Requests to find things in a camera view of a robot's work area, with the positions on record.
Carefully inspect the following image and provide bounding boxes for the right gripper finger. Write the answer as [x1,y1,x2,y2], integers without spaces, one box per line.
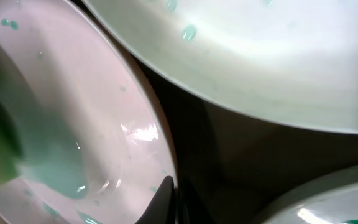
[135,176,175,224]

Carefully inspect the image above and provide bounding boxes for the white plate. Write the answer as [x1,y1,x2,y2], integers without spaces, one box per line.
[253,165,358,224]
[0,1,177,223]
[86,0,358,134]

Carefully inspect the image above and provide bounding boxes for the white plate top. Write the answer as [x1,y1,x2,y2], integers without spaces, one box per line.
[86,0,358,134]

